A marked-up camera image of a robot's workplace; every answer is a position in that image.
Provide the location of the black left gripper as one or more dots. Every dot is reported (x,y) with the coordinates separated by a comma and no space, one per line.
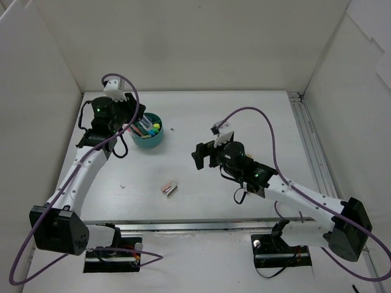
(134,107)

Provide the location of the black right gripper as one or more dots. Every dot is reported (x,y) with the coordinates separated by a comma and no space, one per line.
(206,155)

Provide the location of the pink mini stapler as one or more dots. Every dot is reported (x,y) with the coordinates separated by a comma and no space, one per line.
(169,189)

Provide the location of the long orange highlighter pen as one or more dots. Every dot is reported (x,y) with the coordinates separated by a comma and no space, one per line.
(132,132)

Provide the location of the clear blue spray bottle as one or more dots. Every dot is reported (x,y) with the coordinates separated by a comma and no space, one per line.
(145,123)

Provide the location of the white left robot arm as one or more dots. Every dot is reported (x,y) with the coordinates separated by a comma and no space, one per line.
(58,226)

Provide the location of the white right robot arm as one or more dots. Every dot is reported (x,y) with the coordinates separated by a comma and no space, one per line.
(342,222)

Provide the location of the teal round desk organizer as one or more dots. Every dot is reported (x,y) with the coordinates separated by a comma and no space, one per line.
(147,133)

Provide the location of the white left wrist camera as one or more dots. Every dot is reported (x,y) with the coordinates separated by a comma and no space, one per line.
(114,89)

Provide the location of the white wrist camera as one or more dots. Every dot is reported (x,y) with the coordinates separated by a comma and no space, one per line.
(223,132)
(114,89)

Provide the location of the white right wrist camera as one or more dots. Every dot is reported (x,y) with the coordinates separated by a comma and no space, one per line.
(223,132)

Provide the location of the aluminium front rail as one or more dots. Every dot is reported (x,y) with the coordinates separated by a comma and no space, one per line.
(189,226)

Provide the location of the aluminium rail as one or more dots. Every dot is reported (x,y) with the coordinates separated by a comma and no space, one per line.
(320,171)
(189,226)

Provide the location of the aluminium right rail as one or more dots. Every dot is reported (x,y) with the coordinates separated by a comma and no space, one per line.
(320,171)

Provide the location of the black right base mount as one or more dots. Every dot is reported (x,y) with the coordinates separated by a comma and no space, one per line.
(271,251)

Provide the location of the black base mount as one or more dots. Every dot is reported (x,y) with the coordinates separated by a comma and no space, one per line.
(271,251)
(99,261)

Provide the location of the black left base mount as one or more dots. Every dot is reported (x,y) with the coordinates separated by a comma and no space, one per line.
(99,261)

